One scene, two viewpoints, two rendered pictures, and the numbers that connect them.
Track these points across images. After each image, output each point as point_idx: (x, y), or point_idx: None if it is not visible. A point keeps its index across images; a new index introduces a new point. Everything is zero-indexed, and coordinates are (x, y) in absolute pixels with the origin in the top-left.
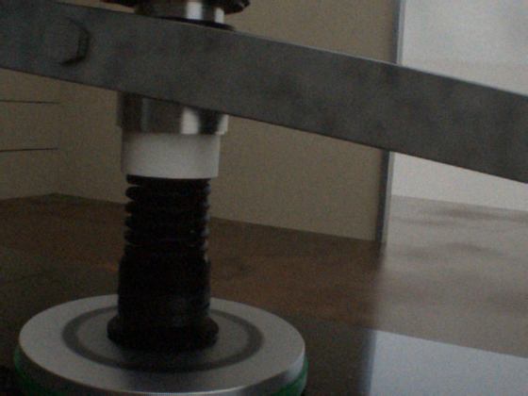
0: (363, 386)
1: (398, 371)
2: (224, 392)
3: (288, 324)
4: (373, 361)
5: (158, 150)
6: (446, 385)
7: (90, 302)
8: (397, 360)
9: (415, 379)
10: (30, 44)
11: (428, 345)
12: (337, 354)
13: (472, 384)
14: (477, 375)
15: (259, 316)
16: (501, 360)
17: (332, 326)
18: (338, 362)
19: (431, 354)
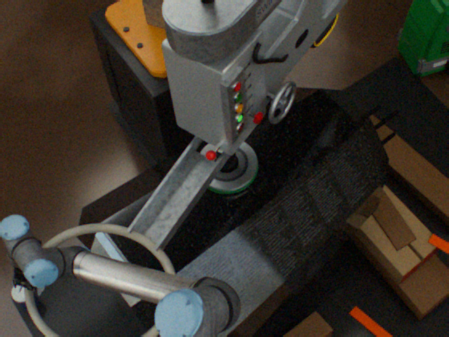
0: (208, 203)
1: (212, 213)
2: None
3: (226, 188)
4: (220, 212)
5: None
6: (202, 220)
7: (250, 152)
8: (219, 217)
9: (208, 215)
10: None
11: (225, 230)
12: (227, 205)
13: (200, 225)
14: (204, 229)
15: (233, 184)
16: (209, 241)
17: (246, 213)
18: (222, 204)
19: (220, 228)
